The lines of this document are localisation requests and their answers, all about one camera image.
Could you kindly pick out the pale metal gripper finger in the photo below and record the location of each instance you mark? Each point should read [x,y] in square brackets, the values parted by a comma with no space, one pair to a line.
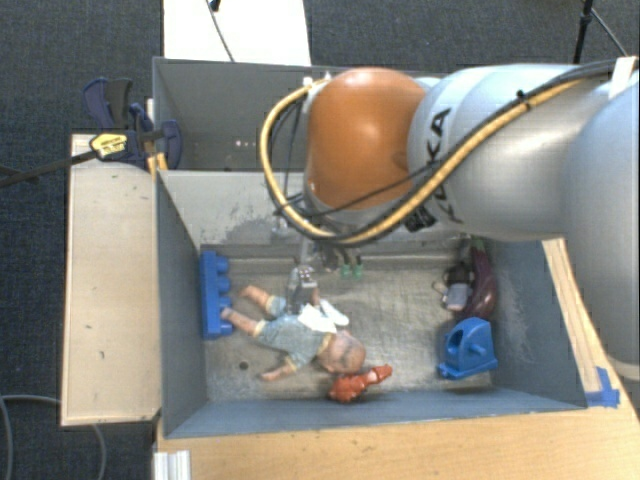
[292,288]
[310,288]

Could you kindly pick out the small grey and pink figure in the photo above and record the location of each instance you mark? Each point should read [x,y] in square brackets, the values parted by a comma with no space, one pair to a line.
[456,290]

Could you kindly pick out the blue studded toy block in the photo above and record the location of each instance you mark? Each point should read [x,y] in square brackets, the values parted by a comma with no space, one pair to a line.
[212,298]

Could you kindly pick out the blue plastic toy sharpener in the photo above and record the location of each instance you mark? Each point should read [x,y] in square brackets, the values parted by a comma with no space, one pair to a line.
[467,348]

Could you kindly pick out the pale wood flat board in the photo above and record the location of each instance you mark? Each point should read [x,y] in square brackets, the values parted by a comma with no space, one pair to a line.
[110,288]

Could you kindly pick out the black cylinder on white bracket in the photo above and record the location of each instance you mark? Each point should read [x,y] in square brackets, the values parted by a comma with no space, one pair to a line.
[419,221]

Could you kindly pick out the grey metal bin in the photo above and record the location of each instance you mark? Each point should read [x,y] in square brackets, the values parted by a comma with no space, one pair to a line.
[400,298]

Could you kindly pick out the red toy lobster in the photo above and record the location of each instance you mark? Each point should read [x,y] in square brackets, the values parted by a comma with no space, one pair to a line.
[350,385]

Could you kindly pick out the purple toy eggplant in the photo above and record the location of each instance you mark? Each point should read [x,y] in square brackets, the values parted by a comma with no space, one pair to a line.
[484,288]

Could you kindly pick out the doll in blue-grey clothes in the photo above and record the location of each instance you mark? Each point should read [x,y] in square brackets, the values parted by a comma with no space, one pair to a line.
[295,338]

